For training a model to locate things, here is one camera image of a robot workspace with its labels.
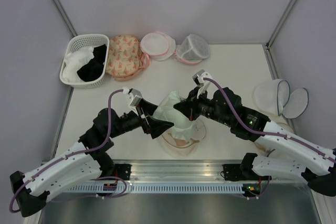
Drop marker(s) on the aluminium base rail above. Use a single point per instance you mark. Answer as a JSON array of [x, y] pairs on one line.
[[141, 171]]

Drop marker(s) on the frame post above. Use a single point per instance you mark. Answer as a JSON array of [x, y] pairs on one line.
[[289, 8], [64, 16]]

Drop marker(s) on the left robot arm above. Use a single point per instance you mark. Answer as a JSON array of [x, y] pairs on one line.
[[32, 195]]

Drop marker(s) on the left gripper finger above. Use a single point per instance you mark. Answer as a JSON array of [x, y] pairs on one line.
[[146, 110], [158, 127]]

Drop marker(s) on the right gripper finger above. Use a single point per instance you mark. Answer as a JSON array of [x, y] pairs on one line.
[[187, 96], [186, 108]]

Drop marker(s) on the white garment in basket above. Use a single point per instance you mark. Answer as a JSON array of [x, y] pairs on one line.
[[74, 61]]

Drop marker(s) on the blue trim open laundry bag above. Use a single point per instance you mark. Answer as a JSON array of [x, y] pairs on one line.
[[275, 97]]

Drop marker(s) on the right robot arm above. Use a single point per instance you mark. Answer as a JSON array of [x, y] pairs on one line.
[[307, 163]]

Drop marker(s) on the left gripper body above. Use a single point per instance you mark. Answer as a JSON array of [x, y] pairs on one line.
[[143, 120]]

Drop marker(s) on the right frame post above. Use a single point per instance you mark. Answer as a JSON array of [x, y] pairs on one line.
[[289, 8]]

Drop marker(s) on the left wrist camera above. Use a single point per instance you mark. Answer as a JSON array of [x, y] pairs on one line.
[[133, 98]]

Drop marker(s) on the white slotted cable duct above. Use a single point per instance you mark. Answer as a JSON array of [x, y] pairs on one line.
[[159, 188]]

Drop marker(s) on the pink trim mesh dome bag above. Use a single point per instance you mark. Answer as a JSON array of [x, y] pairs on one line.
[[193, 50]]

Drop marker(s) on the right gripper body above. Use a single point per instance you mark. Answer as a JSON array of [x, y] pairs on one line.
[[201, 105]]

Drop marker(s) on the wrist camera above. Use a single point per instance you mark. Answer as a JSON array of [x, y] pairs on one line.
[[133, 98], [199, 79]]

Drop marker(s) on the peach pink bra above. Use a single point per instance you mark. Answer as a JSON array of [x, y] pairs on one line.
[[182, 144]]

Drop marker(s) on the pink trim round laundry bag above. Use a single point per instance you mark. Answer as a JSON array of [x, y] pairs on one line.
[[158, 46]]

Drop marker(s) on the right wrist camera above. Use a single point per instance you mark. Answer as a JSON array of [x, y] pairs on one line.
[[199, 79]]

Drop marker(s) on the beige trim mesh laundry bag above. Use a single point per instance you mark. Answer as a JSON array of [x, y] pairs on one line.
[[180, 149]]

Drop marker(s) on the black garment in basket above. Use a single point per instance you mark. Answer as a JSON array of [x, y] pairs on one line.
[[94, 68]]

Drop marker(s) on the cream empty laundry bag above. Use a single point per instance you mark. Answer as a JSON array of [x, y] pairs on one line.
[[281, 122]]

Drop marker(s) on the left frame post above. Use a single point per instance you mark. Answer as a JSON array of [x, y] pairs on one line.
[[64, 16]]

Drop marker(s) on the mint green bra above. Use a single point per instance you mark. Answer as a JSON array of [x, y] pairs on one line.
[[183, 128]]

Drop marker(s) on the floral peach laundry bag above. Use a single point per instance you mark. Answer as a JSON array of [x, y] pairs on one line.
[[126, 59]]

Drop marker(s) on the white plastic laundry basket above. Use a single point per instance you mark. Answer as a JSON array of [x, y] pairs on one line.
[[87, 40]]

